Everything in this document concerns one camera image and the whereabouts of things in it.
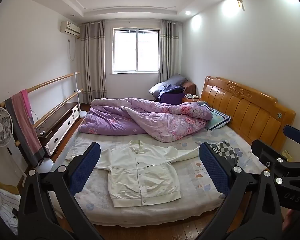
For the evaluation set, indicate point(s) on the round ceiling spotlight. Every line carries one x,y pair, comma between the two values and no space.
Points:
188,12

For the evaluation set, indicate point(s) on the small remote control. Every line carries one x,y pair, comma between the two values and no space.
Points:
42,133

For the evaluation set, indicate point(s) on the wooden nightstand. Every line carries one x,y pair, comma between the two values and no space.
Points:
190,100

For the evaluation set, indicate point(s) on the wooden bed headboard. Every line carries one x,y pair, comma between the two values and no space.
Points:
245,107

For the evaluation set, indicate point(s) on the white button-up jacket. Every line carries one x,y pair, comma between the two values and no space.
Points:
140,175

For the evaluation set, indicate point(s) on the white barre stand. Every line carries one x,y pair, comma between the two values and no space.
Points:
45,166
76,92

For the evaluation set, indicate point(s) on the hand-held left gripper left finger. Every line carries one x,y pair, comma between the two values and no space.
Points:
85,165

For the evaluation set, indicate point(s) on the white wall air conditioner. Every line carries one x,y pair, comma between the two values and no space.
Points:
70,28

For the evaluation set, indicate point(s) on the light blue striped pillow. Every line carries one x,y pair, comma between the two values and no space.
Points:
218,118

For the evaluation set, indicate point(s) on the brown chair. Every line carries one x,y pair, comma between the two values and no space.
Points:
190,87

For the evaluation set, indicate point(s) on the pink towel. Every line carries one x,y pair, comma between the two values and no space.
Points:
25,102

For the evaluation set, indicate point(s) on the dark top white cabinet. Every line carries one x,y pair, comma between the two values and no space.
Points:
60,130

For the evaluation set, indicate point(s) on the black white checkered garment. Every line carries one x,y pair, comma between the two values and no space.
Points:
225,150

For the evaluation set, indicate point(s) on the white standing fan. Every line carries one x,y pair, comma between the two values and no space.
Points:
0,126

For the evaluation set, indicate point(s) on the white striped cloth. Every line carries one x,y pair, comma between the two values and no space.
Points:
7,210

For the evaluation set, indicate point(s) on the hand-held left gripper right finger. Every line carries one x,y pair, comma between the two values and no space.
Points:
215,170

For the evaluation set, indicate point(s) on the sliding glass window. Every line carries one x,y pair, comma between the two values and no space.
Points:
125,50

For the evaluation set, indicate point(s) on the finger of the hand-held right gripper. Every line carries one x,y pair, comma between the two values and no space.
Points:
293,132
265,152

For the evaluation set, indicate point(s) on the dark purple cloth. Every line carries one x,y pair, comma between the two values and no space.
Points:
171,95

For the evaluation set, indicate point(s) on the grey red striped towel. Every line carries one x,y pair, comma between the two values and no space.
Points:
21,130

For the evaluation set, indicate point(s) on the pale printed bed sheet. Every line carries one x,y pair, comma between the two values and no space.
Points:
190,180

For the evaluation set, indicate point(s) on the hanging wall ornament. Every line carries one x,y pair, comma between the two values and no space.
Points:
240,2

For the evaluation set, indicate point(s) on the wooden barre rail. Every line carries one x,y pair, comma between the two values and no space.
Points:
50,82
65,103

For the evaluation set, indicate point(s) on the person's right hand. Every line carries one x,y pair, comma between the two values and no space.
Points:
288,220

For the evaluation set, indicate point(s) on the purple floral quilt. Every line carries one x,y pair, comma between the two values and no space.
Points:
145,120

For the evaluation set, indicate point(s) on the grey striped curtain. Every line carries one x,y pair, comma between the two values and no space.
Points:
93,62
168,52

